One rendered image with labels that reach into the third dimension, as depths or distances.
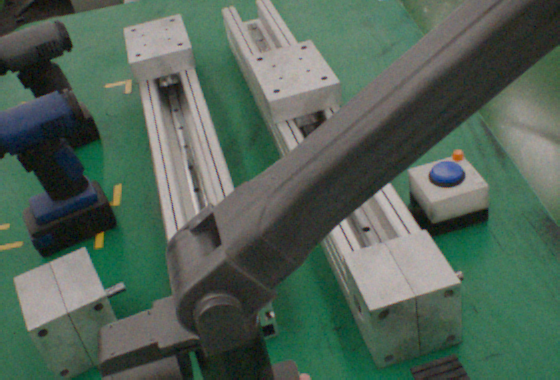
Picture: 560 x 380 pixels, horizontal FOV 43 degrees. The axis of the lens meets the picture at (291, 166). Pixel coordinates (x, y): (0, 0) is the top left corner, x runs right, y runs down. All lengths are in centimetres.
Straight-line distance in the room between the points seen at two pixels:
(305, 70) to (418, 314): 48
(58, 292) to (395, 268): 39
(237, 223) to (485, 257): 49
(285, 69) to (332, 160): 65
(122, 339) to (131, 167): 67
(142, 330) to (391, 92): 26
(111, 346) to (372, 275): 32
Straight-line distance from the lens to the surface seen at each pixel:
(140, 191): 115
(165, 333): 56
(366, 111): 48
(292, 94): 105
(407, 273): 77
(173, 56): 126
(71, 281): 88
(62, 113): 99
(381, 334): 77
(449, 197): 92
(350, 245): 83
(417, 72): 48
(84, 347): 88
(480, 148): 111
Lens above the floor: 142
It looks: 35 degrees down
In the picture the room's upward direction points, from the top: 11 degrees counter-clockwise
